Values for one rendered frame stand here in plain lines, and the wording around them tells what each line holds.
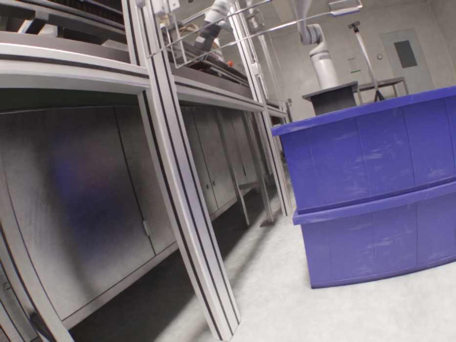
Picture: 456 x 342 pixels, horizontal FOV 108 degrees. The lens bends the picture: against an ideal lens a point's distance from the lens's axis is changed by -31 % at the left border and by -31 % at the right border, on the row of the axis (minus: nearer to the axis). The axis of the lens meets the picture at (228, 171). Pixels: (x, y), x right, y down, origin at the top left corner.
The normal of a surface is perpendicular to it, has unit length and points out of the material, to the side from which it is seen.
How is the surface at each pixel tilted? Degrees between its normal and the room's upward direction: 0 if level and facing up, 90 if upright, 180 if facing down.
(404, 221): 90
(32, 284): 90
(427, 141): 90
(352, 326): 0
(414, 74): 90
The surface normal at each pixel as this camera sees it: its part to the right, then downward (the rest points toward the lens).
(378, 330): -0.26, -0.96
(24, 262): 0.89, -0.20
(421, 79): -0.38, 0.18
